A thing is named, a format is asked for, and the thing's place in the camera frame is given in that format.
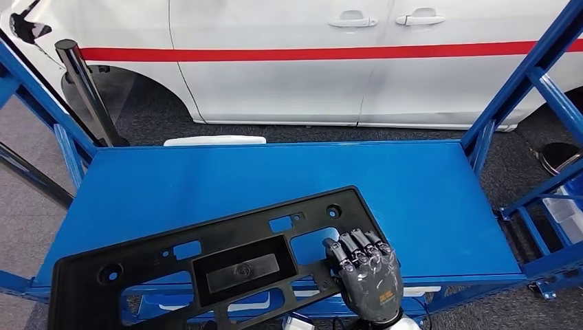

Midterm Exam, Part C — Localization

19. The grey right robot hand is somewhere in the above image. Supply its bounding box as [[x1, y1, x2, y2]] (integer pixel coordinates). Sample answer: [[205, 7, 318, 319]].
[[322, 228, 406, 325]]

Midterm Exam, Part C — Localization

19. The black plastic panel part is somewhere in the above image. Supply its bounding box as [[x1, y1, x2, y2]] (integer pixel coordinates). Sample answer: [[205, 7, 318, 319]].
[[47, 184, 393, 330]]

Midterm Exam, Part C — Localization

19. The blue metal shelf rack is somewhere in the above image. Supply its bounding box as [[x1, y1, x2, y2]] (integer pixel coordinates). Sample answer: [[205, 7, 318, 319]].
[[0, 0, 583, 330], [494, 170, 583, 300]]

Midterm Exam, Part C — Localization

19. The white plastic bin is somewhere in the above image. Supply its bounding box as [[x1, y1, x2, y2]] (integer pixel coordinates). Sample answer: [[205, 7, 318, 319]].
[[542, 184, 583, 245]]

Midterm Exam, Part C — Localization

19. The white plastic board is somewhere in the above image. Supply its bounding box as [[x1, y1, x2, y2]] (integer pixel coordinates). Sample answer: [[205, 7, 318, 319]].
[[162, 134, 268, 147]]

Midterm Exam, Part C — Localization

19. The white car with red stripe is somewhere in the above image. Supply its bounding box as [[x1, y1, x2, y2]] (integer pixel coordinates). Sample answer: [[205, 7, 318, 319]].
[[0, 0, 583, 132]]

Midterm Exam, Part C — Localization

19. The black round stanchion base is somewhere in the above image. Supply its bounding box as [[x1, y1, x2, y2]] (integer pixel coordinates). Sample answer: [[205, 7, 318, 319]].
[[538, 142, 583, 177]]

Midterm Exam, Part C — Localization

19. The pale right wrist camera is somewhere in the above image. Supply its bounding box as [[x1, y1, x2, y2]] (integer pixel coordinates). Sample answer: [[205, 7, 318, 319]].
[[281, 313, 316, 330]]

